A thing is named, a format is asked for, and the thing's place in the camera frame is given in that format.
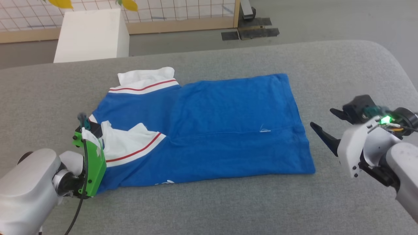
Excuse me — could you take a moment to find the long black floor tape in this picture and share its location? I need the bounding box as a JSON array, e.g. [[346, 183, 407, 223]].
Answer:
[[238, 28, 280, 40]]

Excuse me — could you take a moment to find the white box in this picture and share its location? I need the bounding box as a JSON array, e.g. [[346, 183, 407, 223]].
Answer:
[[53, 8, 130, 63]]

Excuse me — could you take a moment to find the yellow leaf decoration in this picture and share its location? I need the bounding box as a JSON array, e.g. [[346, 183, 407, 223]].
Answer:
[[48, 0, 74, 9], [121, 0, 139, 12]]

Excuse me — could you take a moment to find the black stand base plate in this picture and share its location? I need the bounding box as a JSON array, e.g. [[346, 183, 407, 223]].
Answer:
[[239, 17, 272, 29]]

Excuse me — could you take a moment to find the wooden framed grid fence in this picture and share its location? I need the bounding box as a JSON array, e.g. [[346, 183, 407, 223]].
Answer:
[[0, 0, 241, 44]]

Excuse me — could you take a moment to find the thin black cable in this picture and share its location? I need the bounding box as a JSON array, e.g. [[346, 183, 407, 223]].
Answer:
[[64, 139, 89, 235]]

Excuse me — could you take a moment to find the blue and white shirt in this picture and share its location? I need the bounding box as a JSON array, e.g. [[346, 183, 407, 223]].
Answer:
[[88, 67, 316, 194]]

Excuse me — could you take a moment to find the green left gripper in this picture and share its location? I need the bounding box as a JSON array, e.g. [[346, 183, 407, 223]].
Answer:
[[72, 128, 107, 199]]

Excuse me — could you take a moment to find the grey metal stand post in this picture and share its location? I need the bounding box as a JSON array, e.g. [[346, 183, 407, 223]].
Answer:
[[241, 0, 256, 20]]

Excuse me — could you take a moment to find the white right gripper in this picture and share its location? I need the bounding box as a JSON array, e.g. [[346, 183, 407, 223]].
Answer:
[[310, 108, 402, 179]]

